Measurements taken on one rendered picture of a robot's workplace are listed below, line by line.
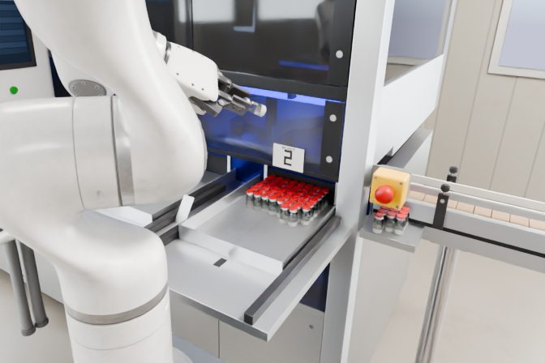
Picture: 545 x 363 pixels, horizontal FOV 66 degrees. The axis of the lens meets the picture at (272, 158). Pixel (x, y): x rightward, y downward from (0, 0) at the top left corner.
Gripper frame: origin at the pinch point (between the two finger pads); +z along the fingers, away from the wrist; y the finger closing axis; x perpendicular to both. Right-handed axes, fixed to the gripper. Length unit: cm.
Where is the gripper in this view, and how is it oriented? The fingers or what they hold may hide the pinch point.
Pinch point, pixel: (237, 100)
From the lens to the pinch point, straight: 76.1
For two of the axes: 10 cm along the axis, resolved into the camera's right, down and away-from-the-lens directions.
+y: 1.1, 7.9, -6.1
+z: 7.8, 3.1, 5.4
